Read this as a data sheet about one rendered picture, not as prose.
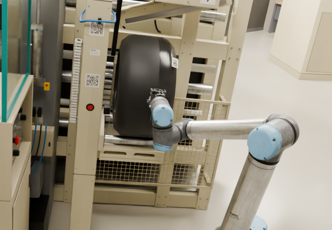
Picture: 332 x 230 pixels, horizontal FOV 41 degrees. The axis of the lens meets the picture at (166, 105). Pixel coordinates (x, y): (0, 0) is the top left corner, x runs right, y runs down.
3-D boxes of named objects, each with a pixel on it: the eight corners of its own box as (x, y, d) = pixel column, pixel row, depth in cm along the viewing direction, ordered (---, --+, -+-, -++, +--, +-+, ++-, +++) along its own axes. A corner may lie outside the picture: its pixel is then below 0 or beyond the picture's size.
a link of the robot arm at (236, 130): (309, 109, 169) (182, 115, 218) (292, 117, 160) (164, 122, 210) (314, 139, 170) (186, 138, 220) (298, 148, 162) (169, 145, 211)
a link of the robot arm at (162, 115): (153, 129, 195) (152, 107, 192) (150, 120, 207) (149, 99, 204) (174, 128, 196) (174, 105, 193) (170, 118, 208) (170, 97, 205)
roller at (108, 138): (103, 133, 251) (103, 135, 256) (103, 141, 250) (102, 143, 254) (164, 138, 257) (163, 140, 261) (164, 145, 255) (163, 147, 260)
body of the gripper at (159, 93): (165, 89, 220) (168, 95, 209) (162, 105, 223) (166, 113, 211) (149, 87, 219) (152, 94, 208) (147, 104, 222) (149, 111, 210)
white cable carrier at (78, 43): (69, 122, 254) (74, 40, 235) (70, 118, 258) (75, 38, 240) (77, 123, 254) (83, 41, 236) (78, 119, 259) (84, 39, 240)
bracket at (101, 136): (97, 150, 249) (99, 135, 245) (99, 119, 285) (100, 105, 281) (103, 151, 249) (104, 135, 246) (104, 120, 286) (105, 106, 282)
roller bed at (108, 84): (80, 104, 291) (84, 60, 279) (81, 95, 304) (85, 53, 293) (111, 106, 294) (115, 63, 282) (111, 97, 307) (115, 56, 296)
